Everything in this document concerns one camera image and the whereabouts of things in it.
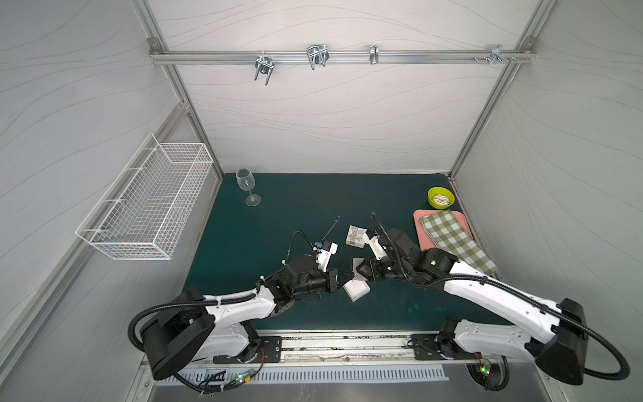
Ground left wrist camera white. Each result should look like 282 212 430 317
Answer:
315 241 338 272

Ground pink tray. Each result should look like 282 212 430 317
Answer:
413 209 473 251

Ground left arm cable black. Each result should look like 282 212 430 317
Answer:
127 229 317 353

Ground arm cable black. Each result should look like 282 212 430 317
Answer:
370 212 631 381
127 229 317 353

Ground green bowl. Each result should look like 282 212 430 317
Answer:
427 187 455 210

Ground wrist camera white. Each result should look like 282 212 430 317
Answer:
363 233 388 261
315 241 338 272

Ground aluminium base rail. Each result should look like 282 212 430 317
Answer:
170 328 554 370

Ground metal clamp hook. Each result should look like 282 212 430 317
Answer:
254 55 275 85

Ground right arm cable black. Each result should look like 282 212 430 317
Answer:
370 212 631 381

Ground green checkered cloth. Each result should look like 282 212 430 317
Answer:
420 210 498 275

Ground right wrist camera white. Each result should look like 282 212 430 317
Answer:
363 233 388 261

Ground clear wine glass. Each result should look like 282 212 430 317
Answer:
235 169 261 207

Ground aluminium crossbar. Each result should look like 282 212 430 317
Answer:
151 48 537 65

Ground metal bracket hook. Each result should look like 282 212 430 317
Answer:
472 45 517 65

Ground silver chain necklace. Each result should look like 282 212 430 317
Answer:
320 215 341 243

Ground white wire basket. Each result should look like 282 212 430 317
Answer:
75 134 213 261

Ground small metal ring hook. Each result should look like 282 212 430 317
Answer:
369 45 379 65

